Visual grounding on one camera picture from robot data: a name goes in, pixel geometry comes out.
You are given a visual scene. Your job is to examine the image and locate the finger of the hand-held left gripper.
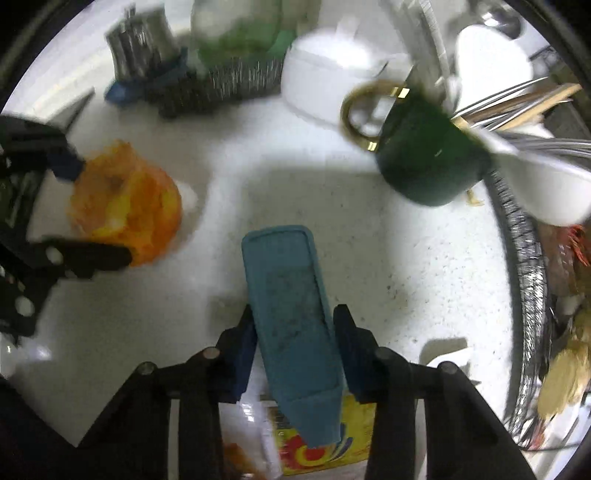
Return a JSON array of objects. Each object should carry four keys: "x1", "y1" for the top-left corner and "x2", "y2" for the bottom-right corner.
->
[
  {"x1": 0, "y1": 235, "x2": 134, "y2": 344},
  {"x1": 0, "y1": 92, "x2": 95, "y2": 184}
]

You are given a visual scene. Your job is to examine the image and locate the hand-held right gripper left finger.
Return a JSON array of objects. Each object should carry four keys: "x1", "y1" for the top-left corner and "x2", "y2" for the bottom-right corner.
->
[{"x1": 74, "y1": 305, "x2": 258, "y2": 480}]

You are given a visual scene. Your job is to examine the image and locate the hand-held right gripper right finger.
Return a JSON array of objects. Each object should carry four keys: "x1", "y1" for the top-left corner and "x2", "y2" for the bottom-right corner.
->
[{"x1": 333, "y1": 304, "x2": 537, "y2": 480}]

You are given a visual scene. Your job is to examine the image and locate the white plastic packet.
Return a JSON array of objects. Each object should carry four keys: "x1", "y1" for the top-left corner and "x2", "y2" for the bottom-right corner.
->
[{"x1": 219, "y1": 401, "x2": 283, "y2": 480}]

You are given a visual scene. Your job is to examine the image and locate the yellow printed packet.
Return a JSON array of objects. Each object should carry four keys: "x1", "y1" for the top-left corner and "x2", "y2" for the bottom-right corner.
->
[{"x1": 261, "y1": 392, "x2": 377, "y2": 477}]

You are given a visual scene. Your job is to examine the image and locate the stainless steel cup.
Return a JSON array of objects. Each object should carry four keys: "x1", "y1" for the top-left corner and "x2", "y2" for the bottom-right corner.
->
[{"x1": 106, "y1": 6, "x2": 182, "y2": 80}]

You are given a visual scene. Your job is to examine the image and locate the pale yellow food scraps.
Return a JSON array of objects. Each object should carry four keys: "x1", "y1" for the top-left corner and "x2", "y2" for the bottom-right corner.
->
[{"x1": 538, "y1": 339, "x2": 591, "y2": 421}]

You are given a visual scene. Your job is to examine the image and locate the green plastic bottle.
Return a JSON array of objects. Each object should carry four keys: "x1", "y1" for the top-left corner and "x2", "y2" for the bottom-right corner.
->
[{"x1": 189, "y1": 0, "x2": 297, "y2": 66}]

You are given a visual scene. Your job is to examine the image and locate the red orange food scraps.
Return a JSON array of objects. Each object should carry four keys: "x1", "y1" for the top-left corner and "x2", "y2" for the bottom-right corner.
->
[{"x1": 556, "y1": 224, "x2": 591, "y2": 268}]

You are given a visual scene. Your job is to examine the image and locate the white lidded pot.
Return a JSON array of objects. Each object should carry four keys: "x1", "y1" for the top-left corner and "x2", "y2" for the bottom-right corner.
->
[{"x1": 281, "y1": 16, "x2": 409, "y2": 136}]

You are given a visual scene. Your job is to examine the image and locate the metal utensils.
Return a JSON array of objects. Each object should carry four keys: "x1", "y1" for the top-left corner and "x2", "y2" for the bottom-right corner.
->
[{"x1": 455, "y1": 76, "x2": 591, "y2": 160}]

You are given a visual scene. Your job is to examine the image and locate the wooden chopsticks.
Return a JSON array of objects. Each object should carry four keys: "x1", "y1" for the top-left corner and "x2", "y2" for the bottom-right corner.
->
[{"x1": 455, "y1": 83, "x2": 583, "y2": 133}]

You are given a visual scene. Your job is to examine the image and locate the white plate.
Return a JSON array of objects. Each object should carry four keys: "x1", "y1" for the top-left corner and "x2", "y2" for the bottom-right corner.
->
[{"x1": 455, "y1": 23, "x2": 535, "y2": 99}]

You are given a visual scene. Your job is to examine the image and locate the dark wire basket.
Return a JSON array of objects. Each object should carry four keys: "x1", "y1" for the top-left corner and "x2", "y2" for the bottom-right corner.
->
[{"x1": 156, "y1": 55, "x2": 285, "y2": 117}]

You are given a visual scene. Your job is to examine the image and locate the round metal wire rack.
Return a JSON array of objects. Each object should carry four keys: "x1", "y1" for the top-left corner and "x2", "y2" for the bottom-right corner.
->
[{"x1": 488, "y1": 170, "x2": 557, "y2": 446}]

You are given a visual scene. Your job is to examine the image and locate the dark green mug gold handle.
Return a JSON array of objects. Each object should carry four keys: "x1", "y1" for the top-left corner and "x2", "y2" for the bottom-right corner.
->
[{"x1": 341, "y1": 80, "x2": 493, "y2": 206}]

